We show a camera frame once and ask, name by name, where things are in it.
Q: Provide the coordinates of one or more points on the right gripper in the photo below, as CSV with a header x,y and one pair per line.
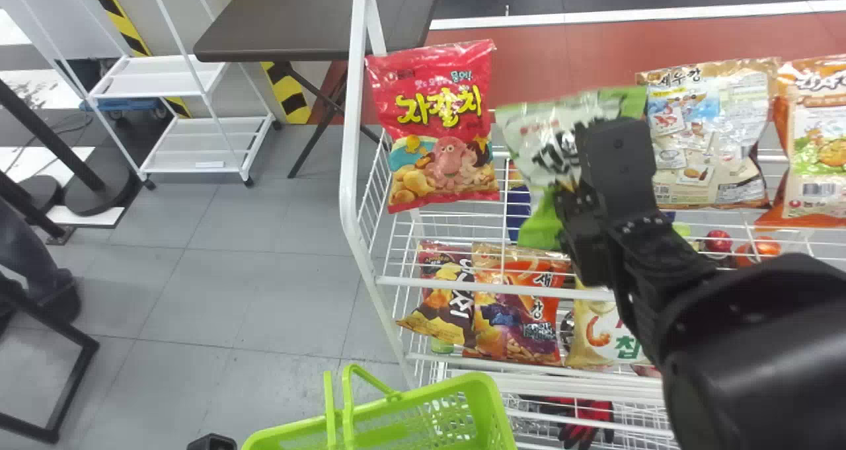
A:
x,y
585,238

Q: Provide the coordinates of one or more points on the green snack packet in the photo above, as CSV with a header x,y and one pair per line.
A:
x,y
538,205

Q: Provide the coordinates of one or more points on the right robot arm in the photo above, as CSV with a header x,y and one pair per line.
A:
x,y
747,344

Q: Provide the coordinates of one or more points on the green basket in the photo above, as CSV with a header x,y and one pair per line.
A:
x,y
429,420

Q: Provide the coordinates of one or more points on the blue snack packet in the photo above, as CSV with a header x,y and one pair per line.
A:
x,y
517,212

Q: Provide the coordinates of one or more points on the red snack packet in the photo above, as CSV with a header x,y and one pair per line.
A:
x,y
436,119

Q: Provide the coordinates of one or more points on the orange purple snack packet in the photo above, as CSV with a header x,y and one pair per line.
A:
x,y
519,318

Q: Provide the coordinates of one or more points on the beige snack packet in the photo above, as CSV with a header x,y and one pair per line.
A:
x,y
714,133

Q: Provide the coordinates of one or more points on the cream snack packet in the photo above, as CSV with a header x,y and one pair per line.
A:
x,y
598,337

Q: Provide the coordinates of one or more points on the red bottle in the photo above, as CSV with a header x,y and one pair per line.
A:
x,y
761,250
718,242

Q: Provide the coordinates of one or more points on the brown yellow snack packet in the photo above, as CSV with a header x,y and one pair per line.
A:
x,y
446,308

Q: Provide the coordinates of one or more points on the red gloves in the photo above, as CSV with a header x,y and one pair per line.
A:
x,y
581,423

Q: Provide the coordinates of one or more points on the dark side table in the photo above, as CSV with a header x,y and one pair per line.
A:
x,y
297,20

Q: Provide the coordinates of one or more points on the white shelf trolley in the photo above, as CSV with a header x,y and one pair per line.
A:
x,y
198,152

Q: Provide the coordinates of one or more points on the person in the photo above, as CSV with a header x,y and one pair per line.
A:
x,y
30,265

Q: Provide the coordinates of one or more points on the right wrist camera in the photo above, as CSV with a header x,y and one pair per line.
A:
x,y
618,159

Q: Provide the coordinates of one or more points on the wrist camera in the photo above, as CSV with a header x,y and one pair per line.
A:
x,y
211,443
618,159

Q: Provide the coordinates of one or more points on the yellow black striped post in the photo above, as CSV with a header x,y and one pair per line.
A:
x,y
125,30
287,90

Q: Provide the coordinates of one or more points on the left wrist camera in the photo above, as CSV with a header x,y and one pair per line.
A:
x,y
211,443

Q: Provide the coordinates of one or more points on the black post on round foot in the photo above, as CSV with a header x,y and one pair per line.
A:
x,y
79,172

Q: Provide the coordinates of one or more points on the black metal frame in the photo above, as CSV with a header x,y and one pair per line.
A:
x,y
73,371

